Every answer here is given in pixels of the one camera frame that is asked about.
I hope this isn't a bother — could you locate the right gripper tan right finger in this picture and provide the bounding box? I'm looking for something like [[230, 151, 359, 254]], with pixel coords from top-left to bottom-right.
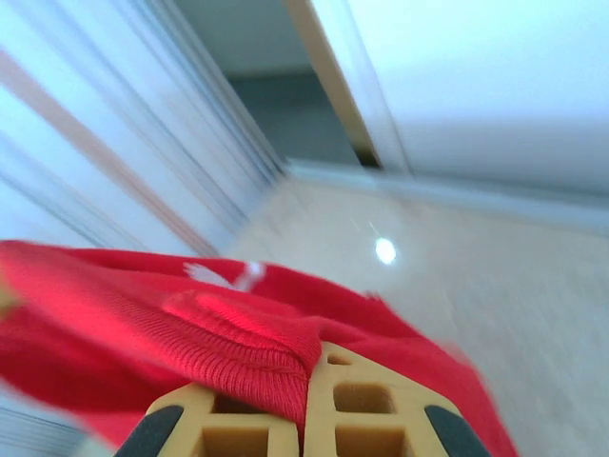
[[306, 342, 481, 457]]

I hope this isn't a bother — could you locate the red t-shirt with bear print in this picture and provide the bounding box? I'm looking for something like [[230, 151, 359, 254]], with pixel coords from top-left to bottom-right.
[[0, 240, 524, 457]]

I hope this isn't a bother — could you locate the brown wooden door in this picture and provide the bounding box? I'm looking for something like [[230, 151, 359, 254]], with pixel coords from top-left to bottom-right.
[[285, 0, 384, 169]]

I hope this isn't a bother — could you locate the right gripper tan left finger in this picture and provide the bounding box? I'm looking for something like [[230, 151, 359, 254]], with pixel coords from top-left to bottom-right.
[[118, 383, 305, 457]]

